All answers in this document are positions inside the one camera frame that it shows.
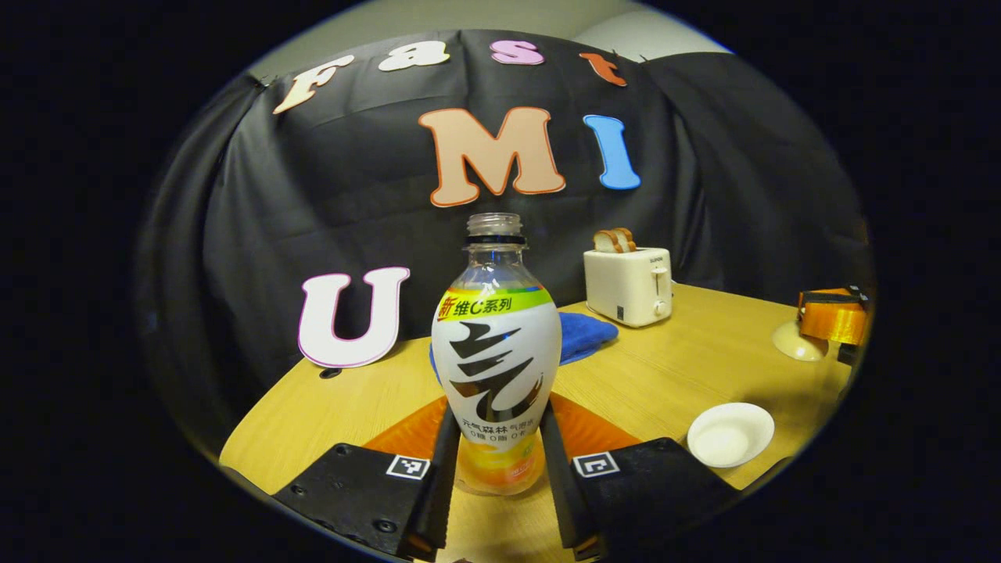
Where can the white toaster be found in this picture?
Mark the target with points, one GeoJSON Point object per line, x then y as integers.
{"type": "Point", "coordinates": [626, 289]}

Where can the clear water bottle white label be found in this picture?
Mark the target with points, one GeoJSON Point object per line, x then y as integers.
{"type": "Point", "coordinates": [496, 367]}

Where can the black backdrop cloth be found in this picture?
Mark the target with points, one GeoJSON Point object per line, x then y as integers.
{"type": "Point", "coordinates": [313, 195]}

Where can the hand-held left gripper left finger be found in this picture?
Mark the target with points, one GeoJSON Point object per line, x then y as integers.
{"type": "Point", "coordinates": [444, 485]}

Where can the cream teacup lid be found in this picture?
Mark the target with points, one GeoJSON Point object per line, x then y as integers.
{"type": "Point", "coordinates": [794, 344]}

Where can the toasted bread slice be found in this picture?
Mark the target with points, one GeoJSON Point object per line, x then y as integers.
{"type": "Point", "coordinates": [626, 238]}
{"type": "Point", "coordinates": [606, 242]}

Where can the blue towel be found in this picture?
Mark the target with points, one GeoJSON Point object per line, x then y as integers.
{"type": "Point", "coordinates": [586, 336]}

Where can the cream teacup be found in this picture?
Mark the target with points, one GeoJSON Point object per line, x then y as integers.
{"type": "Point", "coordinates": [731, 438]}

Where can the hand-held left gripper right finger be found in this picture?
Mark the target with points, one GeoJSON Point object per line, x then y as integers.
{"type": "Point", "coordinates": [554, 485]}

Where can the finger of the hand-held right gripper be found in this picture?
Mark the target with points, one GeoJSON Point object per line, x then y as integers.
{"type": "Point", "coordinates": [848, 354]}
{"type": "Point", "coordinates": [833, 320]}

